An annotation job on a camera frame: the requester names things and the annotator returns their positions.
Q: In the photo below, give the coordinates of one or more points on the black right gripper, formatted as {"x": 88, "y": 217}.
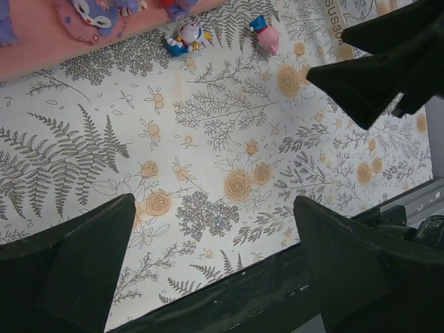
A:
{"x": 364, "y": 87}

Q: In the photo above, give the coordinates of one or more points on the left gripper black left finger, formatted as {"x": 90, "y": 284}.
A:
{"x": 63, "y": 279}

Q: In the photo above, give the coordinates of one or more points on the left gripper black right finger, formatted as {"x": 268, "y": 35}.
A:
{"x": 371, "y": 276}

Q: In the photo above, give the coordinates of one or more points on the pink round duck toy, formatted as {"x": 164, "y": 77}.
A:
{"x": 268, "y": 37}

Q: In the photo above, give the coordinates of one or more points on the white blue penguin toy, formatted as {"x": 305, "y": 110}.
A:
{"x": 190, "y": 37}

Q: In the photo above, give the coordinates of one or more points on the purple bunny with red bow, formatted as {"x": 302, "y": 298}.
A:
{"x": 178, "y": 9}

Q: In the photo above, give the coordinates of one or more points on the purple bunny with strawberry cake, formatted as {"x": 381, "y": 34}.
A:
{"x": 7, "y": 34}

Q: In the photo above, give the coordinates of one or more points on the pink three-tier wooden shelf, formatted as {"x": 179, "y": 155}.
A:
{"x": 44, "y": 42}

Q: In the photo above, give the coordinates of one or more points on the metal dish rack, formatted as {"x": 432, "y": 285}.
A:
{"x": 339, "y": 15}

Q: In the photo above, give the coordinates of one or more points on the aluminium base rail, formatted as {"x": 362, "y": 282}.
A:
{"x": 276, "y": 294}

